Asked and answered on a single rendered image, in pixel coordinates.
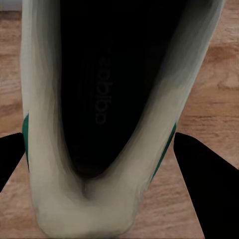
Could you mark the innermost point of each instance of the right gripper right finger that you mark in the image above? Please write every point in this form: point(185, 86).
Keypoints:
point(213, 185)

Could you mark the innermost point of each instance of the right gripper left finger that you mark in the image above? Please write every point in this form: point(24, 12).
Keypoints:
point(11, 151)

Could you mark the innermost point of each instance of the gym shoe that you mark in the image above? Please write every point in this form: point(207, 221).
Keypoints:
point(104, 83)

